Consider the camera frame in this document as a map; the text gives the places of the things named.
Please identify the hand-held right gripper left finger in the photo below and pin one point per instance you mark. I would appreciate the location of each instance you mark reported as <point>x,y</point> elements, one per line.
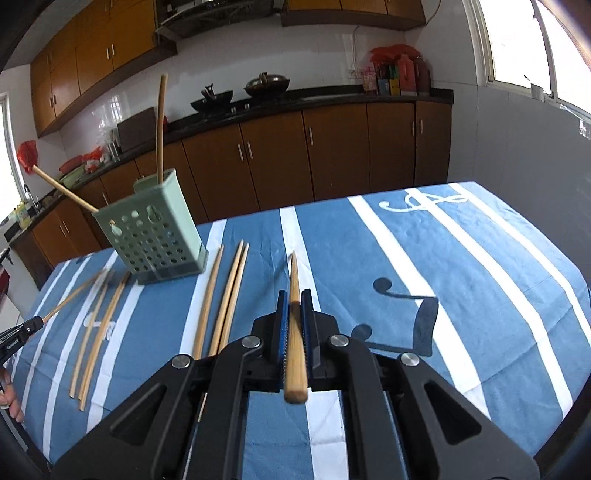
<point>281,341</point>

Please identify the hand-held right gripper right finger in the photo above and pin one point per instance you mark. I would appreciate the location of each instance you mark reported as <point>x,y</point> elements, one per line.
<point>307,341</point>

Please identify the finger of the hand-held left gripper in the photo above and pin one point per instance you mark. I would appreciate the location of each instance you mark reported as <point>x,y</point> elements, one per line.
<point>27,326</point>

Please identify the green perforated utensil holder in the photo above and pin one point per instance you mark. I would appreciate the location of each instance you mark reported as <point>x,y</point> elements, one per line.
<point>157,240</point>

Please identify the person's left hand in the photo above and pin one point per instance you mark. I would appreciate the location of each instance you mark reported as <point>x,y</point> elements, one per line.
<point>11,401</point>

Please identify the dark red furniture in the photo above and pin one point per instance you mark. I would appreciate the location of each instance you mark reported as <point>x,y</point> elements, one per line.
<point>3,277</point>

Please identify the blue white striped tablecloth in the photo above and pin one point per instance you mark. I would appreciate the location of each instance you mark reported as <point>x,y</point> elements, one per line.
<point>392,277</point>

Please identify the yellow dish soap bottle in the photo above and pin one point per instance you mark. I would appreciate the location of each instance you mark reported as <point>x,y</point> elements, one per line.
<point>23,217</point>

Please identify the metal faucet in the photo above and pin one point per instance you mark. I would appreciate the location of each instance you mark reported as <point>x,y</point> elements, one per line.
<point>33,196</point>

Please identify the red plastic basin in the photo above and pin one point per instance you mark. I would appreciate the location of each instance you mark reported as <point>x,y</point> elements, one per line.
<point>71,165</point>

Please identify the red plastic bag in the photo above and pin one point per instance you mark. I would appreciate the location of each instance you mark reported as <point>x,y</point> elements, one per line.
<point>392,53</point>
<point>27,154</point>

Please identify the small window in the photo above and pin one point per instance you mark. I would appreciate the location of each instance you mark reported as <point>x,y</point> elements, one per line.
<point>7,152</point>

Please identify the wooden base cabinets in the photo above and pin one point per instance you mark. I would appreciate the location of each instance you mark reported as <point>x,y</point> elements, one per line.
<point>277,157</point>

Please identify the dark box appliance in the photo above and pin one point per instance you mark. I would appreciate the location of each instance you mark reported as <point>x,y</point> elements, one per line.
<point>136,129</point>

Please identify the black kitchen countertop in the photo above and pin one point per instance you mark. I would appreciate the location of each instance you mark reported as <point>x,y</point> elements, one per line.
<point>323,94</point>

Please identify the black wok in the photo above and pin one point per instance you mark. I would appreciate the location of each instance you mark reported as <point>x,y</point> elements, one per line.
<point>212,101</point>

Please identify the dark pot with lid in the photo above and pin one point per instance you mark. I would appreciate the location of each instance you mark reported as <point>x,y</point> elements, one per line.
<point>268,86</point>

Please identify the row of condiment bottles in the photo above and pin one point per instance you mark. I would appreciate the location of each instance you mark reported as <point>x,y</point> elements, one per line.
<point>401,81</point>

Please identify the range hood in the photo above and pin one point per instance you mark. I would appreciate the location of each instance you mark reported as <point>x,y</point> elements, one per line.
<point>207,23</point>

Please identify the white cup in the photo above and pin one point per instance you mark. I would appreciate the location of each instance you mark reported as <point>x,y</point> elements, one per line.
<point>536,91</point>

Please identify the large bright window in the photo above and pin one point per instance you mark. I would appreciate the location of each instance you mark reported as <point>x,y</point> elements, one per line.
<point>517,41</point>

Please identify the long wooden wall cabinets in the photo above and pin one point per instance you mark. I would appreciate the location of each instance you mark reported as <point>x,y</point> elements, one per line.
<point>92,55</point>

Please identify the short wooden wall cabinet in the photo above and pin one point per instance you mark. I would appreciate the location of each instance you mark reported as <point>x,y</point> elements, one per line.
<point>351,9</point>

